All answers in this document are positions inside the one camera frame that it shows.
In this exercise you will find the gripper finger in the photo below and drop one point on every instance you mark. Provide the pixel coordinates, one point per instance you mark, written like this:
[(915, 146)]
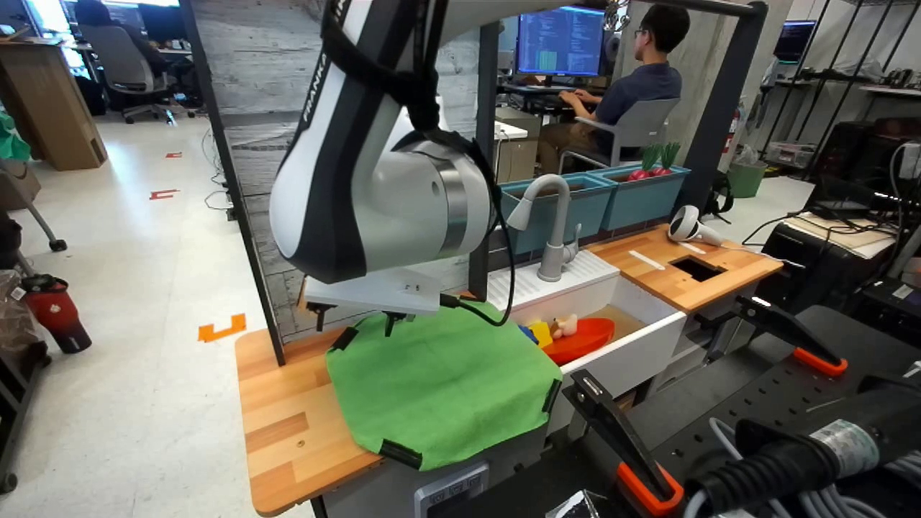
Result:
[(393, 321), (320, 314)]

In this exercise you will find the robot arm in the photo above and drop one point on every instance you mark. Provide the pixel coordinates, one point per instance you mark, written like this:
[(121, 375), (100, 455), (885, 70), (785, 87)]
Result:
[(374, 187)]

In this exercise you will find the green towel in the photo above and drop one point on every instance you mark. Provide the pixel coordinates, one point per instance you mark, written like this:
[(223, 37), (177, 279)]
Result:
[(446, 381)]

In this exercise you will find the toy kitchen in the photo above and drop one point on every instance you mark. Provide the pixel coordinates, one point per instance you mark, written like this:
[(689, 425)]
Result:
[(302, 424)]

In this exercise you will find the blue toy block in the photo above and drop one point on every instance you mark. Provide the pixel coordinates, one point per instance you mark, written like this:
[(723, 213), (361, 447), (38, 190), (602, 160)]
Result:
[(527, 334)]

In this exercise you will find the yellow toy block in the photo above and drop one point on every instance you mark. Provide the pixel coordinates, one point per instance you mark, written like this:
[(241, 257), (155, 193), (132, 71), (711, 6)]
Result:
[(541, 334)]

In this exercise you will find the grey toy tap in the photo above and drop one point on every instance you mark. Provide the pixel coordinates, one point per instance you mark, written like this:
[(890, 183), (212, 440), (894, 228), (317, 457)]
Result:
[(555, 237)]

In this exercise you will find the red toy plate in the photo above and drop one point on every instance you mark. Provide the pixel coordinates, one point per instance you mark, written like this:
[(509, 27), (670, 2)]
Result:
[(579, 339)]

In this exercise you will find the white cabinet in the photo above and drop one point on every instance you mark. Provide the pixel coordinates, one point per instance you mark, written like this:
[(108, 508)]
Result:
[(516, 151)]

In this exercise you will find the teal planter box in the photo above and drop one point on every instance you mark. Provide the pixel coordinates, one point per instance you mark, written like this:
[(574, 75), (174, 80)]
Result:
[(644, 201), (575, 208)]

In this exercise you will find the white toy sink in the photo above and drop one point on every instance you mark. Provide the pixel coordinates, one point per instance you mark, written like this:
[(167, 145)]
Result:
[(633, 338)]

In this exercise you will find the black and orange clamp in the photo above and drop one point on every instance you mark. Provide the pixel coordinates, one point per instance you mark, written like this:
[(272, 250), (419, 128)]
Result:
[(626, 439), (784, 331)]

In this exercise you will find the red and black bottle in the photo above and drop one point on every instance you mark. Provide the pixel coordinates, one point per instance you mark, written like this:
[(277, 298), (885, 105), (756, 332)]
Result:
[(57, 313)]

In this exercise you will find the toy radishes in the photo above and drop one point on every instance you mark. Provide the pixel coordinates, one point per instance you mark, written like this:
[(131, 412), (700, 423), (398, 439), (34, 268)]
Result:
[(651, 162)]

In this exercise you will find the white hand controller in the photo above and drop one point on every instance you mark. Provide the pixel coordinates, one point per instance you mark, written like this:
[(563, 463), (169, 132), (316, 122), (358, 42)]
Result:
[(687, 224)]

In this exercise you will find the grey chair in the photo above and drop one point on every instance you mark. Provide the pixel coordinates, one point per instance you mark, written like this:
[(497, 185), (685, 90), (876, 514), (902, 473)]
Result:
[(640, 126)]

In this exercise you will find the office chair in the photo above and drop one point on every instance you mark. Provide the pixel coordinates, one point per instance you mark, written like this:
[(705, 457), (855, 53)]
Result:
[(126, 65)]

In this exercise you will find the person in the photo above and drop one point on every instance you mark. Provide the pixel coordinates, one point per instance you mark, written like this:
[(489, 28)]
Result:
[(640, 86)]

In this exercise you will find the wooden cabinet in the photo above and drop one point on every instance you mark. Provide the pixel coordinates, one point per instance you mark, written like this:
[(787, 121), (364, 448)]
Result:
[(50, 101)]

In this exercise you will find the green bin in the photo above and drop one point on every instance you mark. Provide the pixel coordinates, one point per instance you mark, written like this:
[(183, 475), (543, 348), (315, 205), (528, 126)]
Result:
[(747, 180)]

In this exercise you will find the small monitor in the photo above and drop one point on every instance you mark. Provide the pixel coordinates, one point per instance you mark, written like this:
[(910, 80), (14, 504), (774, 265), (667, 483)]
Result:
[(794, 41)]

